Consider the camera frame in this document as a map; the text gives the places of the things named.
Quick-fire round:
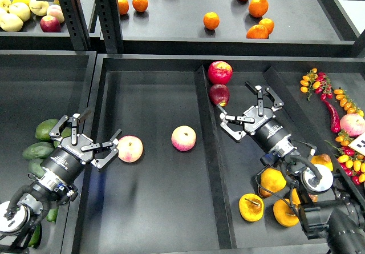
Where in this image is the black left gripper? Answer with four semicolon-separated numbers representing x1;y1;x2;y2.
40;107;122;185

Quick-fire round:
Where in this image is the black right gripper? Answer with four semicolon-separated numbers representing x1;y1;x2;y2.
216;81;293;154

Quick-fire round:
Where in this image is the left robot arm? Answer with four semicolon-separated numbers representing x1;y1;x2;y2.
1;109;121;253

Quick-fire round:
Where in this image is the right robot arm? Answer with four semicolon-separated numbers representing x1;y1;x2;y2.
209;83;364;253

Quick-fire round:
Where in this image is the green avocado top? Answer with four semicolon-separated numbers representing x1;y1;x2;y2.
22;142;55;160

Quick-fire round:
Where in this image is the green avocado dark flat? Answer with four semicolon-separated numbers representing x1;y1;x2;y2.
28;158;45;178

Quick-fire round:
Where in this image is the yellow pear by divider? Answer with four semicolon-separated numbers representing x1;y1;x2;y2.
311;154;334;171

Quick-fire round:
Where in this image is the yellow pear with stem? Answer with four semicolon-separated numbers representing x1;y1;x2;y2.
291;188;318;204

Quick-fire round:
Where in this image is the yellow pear front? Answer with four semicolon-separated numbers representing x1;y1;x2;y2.
273;199;299;227

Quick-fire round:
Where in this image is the dark red apple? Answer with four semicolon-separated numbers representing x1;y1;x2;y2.
209;84;230;107

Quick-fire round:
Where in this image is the pink apple left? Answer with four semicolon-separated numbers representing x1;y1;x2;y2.
117;135;143;163

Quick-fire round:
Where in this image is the pink apple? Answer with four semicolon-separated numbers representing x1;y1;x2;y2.
117;135;143;163
171;126;196;152

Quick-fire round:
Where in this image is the bright red apple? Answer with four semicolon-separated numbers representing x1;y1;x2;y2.
208;61;233;84

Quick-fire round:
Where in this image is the upper cherry tomato bunch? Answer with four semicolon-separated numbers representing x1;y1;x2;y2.
300;68;333;101

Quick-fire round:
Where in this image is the cherry tomato bunch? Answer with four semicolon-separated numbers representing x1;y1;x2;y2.
326;130;364;186
300;68;333;101

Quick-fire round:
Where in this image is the black left tray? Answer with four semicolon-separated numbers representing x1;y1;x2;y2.
0;50;97;254

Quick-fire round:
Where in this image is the red chili pepper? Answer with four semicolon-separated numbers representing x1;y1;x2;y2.
323;100;341;133

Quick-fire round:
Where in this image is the pink apple centre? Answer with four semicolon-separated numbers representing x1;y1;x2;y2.
171;126;196;152

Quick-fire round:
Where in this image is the orange front right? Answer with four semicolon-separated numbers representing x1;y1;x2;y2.
246;25;269;39

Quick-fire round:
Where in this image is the orange cherry tomato vine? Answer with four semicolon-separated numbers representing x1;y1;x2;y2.
333;88;364;117

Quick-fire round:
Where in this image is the pink apple right tray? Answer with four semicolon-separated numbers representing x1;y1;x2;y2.
340;114;364;137

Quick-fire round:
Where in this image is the orange behind front one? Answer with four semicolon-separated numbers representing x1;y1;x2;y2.
259;18;274;34

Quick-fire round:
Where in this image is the large black divided tray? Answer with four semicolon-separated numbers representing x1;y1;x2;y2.
60;53;365;254

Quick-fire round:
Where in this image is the white marker tag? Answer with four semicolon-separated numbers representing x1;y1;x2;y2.
348;133;365;155

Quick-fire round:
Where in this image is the lower cherry tomato bunch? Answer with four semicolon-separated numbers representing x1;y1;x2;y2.
326;130;364;186

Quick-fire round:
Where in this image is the orange centre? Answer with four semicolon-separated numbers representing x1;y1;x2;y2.
203;12;220;30

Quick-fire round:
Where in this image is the large orange right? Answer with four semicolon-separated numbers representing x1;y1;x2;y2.
248;0;269;18

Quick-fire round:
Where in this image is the red apple on shelf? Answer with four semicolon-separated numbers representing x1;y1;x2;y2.
40;15;61;33

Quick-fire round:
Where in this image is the pale peach on shelf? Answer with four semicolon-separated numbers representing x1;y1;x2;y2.
47;5;65;23

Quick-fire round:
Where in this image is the pale yellow apple front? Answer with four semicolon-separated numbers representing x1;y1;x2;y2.
1;13;23;32

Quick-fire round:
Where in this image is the pale yellow apple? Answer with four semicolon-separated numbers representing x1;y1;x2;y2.
1;13;23;32
9;2;31;22

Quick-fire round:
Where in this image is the yellow apple on shelf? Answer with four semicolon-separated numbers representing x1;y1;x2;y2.
29;0;49;17

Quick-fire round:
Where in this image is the pale yellow apple middle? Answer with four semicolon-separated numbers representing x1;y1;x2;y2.
9;2;31;22

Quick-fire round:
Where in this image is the black upright post left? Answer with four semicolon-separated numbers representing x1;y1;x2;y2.
58;0;91;51

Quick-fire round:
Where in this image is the black upright post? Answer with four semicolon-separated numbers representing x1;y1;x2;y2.
58;0;91;51
95;0;124;54

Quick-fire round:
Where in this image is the black upright post right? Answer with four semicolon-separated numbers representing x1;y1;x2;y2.
95;0;124;54

